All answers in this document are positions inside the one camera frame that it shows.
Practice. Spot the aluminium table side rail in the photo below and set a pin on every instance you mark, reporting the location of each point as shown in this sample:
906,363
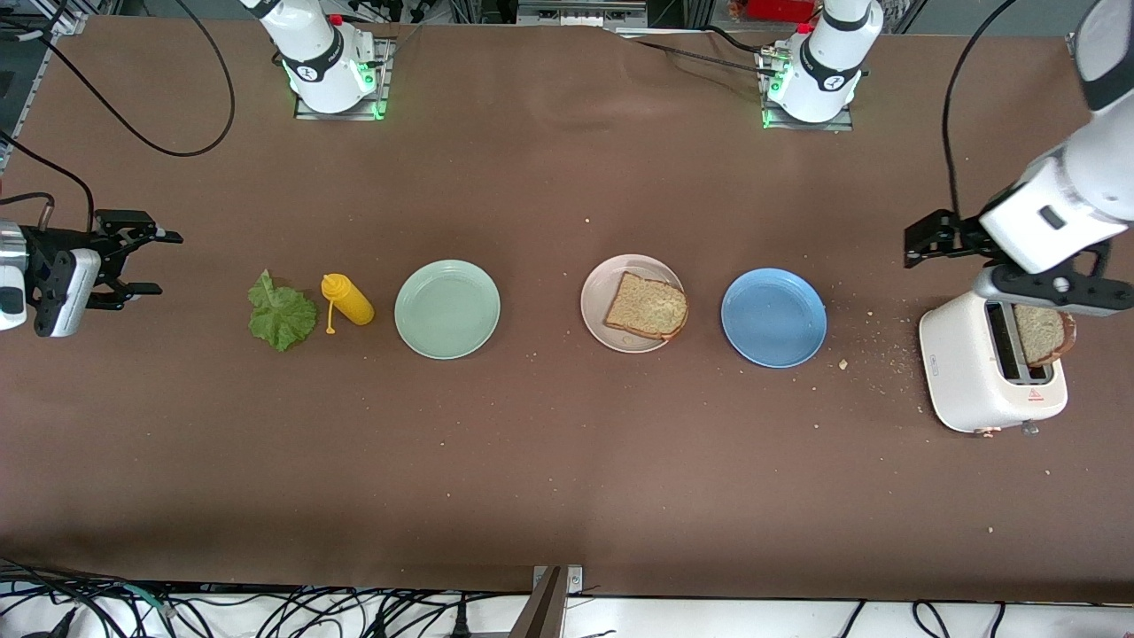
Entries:
66,24

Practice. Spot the green lettuce leaf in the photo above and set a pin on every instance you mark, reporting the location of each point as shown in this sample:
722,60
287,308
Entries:
282,315

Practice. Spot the brown bread slice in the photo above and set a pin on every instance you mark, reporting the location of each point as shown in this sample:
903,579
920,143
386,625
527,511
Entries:
1041,335
647,307

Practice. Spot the grey metal background device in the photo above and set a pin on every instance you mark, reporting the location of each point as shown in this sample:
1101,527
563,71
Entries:
580,11

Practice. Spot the mint green plate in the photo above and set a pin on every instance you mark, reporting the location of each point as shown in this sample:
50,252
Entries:
447,310

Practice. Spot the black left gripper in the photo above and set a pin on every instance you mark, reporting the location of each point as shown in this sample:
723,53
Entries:
959,237

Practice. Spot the white toaster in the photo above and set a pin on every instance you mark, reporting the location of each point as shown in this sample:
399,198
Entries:
961,363

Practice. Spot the yellow squeeze bottle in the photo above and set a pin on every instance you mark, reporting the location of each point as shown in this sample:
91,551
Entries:
351,301

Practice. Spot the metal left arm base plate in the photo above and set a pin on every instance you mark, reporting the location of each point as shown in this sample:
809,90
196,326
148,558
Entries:
842,122

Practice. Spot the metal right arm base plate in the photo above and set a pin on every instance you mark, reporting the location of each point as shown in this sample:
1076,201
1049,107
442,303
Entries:
306,108

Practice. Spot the beige plate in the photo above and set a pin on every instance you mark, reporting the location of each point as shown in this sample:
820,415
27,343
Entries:
598,297

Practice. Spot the red background object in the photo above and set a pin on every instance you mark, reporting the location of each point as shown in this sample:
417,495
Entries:
780,9

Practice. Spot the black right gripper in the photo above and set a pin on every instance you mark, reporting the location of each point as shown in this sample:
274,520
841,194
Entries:
55,243

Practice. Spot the metal table edge bracket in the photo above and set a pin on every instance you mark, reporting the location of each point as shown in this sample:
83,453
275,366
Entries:
556,589

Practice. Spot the blue plate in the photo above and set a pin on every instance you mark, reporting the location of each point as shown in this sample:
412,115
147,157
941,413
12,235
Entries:
773,317

